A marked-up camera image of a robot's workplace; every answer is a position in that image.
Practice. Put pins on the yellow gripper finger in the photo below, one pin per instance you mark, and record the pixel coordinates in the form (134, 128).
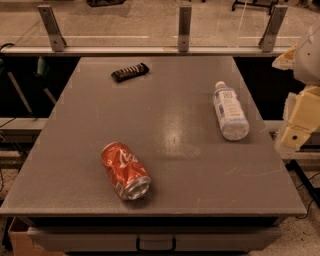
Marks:
(286, 60)
(301, 117)

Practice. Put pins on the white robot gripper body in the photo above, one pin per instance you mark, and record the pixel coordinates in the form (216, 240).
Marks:
(310, 63)

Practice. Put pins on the clear plastic water bottle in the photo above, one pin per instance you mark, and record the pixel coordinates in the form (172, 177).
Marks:
(230, 115)

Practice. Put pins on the black snack bar wrapper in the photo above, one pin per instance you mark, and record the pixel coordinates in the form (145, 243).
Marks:
(130, 72)

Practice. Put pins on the crushed red soda can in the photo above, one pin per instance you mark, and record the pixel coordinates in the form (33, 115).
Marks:
(127, 175)

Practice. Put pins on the cardboard box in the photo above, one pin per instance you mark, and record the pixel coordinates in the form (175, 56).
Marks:
(22, 244)

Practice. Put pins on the right metal bracket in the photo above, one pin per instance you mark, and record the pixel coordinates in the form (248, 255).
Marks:
(268, 40)

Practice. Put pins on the metal bracket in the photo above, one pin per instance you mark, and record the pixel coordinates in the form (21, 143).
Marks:
(268, 40)
(56, 39)
(184, 26)

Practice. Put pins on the middle metal bracket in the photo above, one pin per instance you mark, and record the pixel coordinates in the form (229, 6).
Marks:
(184, 26)

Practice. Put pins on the left metal bracket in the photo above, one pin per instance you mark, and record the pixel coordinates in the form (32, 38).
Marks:
(56, 39)

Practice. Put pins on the grey drawer with handle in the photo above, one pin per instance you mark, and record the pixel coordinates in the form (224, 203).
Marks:
(103, 239)

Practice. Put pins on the metal rail behind table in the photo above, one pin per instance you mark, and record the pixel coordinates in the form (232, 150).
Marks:
(141, 51)

